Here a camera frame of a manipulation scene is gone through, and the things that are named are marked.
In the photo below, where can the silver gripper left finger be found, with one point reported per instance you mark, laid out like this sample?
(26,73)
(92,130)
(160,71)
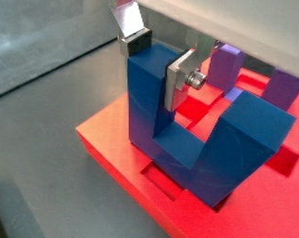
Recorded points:
(134,36)

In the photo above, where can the purple U-shaped block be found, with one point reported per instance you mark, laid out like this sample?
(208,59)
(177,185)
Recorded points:
(277,89)

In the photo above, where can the red base board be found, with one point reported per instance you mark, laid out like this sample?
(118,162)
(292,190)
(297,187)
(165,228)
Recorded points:
(261,209)

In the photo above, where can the blue U-shaped block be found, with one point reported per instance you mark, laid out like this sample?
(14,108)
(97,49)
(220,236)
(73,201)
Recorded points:
(206,166)

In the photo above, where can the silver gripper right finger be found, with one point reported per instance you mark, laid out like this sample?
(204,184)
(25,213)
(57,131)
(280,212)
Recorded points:
(184,69)

